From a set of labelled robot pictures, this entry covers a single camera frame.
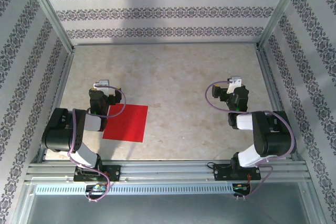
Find red paper sheet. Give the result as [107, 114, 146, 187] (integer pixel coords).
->
[102, 104, 149, 143]

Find grey sheet metal tray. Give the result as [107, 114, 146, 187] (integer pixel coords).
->
[15, 182, 325, 224]

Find aluminium right frame post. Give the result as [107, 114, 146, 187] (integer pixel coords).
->
[256, 0, 308, 51]

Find aluminium right side rail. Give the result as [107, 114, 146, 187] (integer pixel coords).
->
[256, 45, 302, 163]

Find aluminium back table rail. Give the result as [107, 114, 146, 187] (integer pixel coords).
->
[72, 40, 259, 47]

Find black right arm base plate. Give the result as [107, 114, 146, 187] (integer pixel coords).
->
[214, 163, 261, 182]

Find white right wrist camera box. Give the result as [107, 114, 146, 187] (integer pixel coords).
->
[226, 76, 243, 94]

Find long aluminium mounting rail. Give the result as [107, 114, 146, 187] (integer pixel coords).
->
[24, 158, 310, 184]

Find slotted grey cable duct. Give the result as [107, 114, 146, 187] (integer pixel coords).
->
[35, 184, 234, 196]

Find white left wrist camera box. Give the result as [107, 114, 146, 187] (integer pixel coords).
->
[93, 78, 116, 97]

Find aluminium left side rail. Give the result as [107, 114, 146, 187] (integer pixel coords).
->
[35, 47, 76, 164]

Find aluminium frame post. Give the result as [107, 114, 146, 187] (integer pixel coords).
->
[22, 0, 76, 54]
[256, 0, 308, 51]

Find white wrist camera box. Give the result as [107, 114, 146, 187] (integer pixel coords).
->
[93, 78, 116, 97]
[226, 76, 243, 94]

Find aluminium left frame post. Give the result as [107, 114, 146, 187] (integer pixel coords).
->
[22, 0, 76, 54]

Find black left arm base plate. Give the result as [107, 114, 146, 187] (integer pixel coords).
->
[73, 165, 122, 183]

